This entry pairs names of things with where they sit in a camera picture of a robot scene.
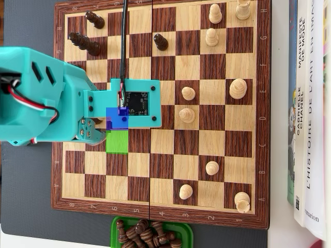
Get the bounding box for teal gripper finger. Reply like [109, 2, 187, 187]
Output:
[77, 117, 107, 147]

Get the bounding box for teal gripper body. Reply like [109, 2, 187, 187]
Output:
[63, 71, 98, 142]

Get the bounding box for dark wooden king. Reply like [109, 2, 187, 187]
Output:
[68, 32, 102, 57]

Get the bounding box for wooden folding chessboard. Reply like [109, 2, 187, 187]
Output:
[51, 0, 272, 230]

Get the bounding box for light pawn centre lower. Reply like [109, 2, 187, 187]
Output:
[178, 107, 197, 124]

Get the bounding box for light wooden pawn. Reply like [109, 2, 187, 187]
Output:
[205, 27, 220, 47]
[181, 86, 197, 101]
[205, 161, 220, 176]
[179, 183, 194, 200]
[208, 4, 223, 24]

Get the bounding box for green plastic tray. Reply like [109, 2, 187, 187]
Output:
[110, 216, 194, 248]

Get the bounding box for light wooden king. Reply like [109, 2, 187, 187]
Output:
[229, 78, 248, 100]

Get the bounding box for light wooden rook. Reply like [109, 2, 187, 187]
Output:
[234, 191, 251, 214]
[235, 0, 252, 21]

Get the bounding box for blue panda picture book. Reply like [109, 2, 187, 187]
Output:
[286, 0, 298, 206]

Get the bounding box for white Gabrielle Chanel book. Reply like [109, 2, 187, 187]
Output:
[293, 0, 311, 228]

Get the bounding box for white Histoire de l'art book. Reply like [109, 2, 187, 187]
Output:
[304, 0, 326, 240]

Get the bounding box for teal camera mount with board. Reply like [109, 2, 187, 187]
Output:
[84, 78, 163, 129]

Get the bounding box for black camera cable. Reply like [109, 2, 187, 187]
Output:
[117, 0, 129, 109]

